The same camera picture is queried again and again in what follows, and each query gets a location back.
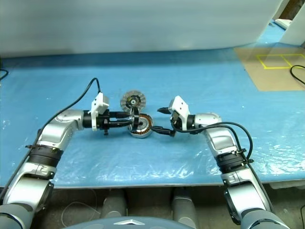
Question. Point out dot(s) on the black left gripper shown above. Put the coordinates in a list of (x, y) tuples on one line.
[(103, 122)]

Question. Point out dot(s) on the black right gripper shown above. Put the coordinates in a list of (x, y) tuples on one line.
[(176, 124)]

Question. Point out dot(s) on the grey motor stator housing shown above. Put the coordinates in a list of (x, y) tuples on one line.
[(144, 133)]

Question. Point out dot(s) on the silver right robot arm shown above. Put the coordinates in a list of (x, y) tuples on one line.
[(214, 138)]

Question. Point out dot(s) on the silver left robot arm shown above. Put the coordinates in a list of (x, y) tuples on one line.
[(54, 128)]

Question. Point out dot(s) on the grey motor cover circuit board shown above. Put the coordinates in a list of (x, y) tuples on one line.
[(140, 99)]

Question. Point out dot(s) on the dark rounded grey shape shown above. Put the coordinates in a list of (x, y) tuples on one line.
[(184, 205)]

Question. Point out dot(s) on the white foam backdrop board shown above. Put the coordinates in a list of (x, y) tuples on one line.
[(119, 23)]

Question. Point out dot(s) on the grey robot torso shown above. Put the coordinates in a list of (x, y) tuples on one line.
[(107, 224)]

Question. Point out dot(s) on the brown cardboard yellow tape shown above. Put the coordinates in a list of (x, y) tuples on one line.
[(262, 78)]

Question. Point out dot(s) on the white flat foam piece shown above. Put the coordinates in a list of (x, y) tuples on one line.
[(282, 23)]

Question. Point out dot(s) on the white upright panel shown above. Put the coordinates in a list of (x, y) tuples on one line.
[(295, 31)]

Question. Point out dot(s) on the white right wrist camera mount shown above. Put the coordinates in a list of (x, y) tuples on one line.
[(181, 107)]

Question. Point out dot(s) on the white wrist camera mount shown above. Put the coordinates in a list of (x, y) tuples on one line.
[(181, 107), (98, 102)]

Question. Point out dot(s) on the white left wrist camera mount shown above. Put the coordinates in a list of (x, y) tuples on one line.
[(98, 102)]

